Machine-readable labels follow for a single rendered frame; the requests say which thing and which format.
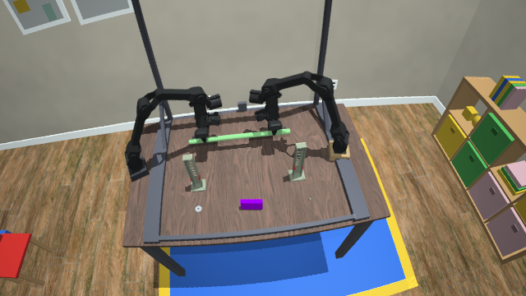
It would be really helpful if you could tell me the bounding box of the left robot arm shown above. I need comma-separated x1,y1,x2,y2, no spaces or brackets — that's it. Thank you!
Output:
249,72,350,154

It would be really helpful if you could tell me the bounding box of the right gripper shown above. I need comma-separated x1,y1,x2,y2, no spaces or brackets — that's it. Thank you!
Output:
195,112,209,143

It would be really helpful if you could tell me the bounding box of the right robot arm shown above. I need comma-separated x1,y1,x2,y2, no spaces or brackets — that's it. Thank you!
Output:
125,86,222,173

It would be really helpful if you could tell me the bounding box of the purple block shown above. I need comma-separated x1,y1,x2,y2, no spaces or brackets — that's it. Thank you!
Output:
240,199,263,210

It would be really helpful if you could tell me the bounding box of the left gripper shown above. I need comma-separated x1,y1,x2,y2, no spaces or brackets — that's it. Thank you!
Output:
265,106,283,136

